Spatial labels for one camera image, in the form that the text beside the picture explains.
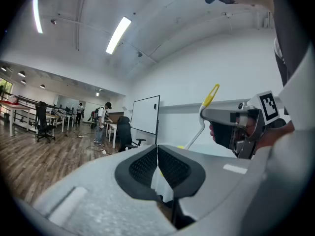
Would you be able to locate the window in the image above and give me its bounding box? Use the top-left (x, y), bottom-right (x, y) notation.
top-left (0, 77), bottom-right (13, 100)

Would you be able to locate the round table with floral cloth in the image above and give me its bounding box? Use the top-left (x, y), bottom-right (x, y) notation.
top-left (161, 143), bottom-right (238, 159)

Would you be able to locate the white desk with red top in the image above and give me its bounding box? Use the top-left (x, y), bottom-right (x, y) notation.
top-left (0, 99), bottom-right (32, 138)

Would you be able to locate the black-framed whiteboard on stand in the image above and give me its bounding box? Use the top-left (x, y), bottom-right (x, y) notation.
top-left (129, 95), bottom-right (161, 145)

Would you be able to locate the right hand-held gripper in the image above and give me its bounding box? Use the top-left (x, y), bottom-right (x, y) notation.
top-left (200, 90), bottom-right (287, 160)

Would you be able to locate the person's right forearm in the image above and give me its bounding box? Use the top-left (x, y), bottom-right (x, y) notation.
top-left (257, 120), bottom-right (295, 150)

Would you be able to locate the person's right hand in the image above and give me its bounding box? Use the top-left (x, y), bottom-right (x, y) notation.
top-left (242, 121), bottom-right (259, 139)

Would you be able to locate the black office chair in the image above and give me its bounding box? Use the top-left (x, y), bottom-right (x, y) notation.
top-left (116, 116), bottom-right (147, 153)
top-left (35, 101), bottom-right (57, 144)

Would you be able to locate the long ceiling tube light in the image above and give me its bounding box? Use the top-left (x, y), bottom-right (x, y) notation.
top-left (32, 0), bottom-right (44, 34)
top-left (105, 16), bottom-right (132, 56)

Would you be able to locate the black railing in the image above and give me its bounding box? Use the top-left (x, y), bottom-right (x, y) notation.
top-left (14, 94), bottom-right (76, 115)

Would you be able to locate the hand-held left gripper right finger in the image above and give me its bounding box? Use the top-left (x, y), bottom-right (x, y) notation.
top-left (157, 144), bottom-right (271, 236)

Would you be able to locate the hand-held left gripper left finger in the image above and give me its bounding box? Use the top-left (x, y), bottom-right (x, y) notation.
top-left (31, 144), bottom-right (178, 236)

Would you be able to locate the yellow brush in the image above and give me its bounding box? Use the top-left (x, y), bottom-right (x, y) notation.
top-left (158, 84), bottom-right (221, 177)

